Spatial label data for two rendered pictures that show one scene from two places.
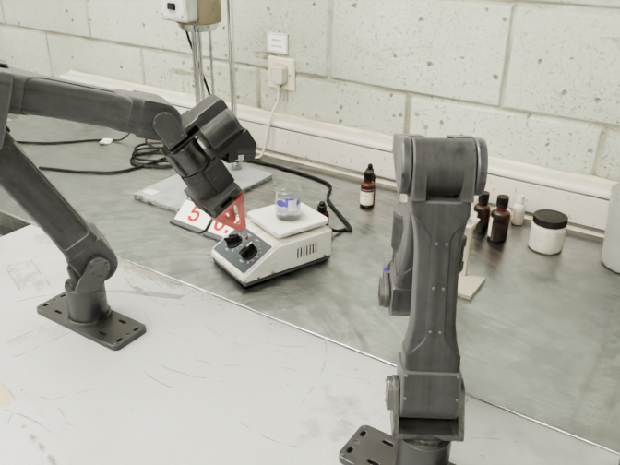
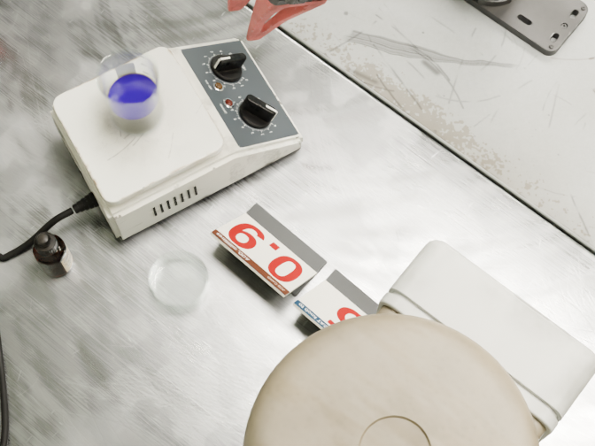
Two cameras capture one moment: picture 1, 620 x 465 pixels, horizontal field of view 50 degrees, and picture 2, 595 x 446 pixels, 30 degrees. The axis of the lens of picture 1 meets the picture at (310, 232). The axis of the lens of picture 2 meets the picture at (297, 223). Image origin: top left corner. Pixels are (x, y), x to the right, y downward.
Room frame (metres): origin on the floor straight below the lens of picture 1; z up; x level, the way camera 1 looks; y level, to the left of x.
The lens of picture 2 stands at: (1.58, 0.22, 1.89)
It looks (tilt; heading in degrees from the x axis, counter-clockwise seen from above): 69 degrees down; 185
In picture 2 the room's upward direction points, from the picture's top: 2 degrees clockwise
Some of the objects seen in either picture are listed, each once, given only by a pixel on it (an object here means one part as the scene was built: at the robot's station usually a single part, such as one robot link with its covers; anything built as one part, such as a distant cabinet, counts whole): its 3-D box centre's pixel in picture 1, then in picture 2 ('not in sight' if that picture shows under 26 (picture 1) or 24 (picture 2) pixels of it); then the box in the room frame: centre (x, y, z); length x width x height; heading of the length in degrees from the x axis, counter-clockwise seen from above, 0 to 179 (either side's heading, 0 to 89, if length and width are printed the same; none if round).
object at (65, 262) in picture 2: (321, 216); (50, 250); (1.27, -0.02, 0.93); 0.03 x 0.03 x 0.07
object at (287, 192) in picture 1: (286, 199); (135, 96); (1.15, 0.05, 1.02); 0.06 x 0.05 x 0.08; 52
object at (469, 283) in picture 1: (460, 253); not in sight; (1.06, -0.27, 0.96); 0.08 x 0.08 x 0.13; 58
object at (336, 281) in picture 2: (193, 214); (351, 318); (1.30, 0.25, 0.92); 0.09 x 0.06 x 0.04; 54
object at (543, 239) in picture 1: (547, 232); not in sight; (1.21, -0.48, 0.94); 0.07 x 0.07 x 0.07
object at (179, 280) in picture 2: not in sight; (179, 281); (1.28, 0.09, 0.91); 0.06 x 0.06 x 0.02
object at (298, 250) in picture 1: (276, 241); (168, 132); (1.14, 0.07, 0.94); 0.22 x 0.13 x 0.08; 126
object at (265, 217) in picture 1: (287, 217); (138, 124); (1.16, 0.04, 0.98); 0.12 x 0.12 x 0.01; 36
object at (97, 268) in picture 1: (87, 264); not in sight; (0.93, 0.36, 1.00); 0.09 x 0.06 x 0.06; 29
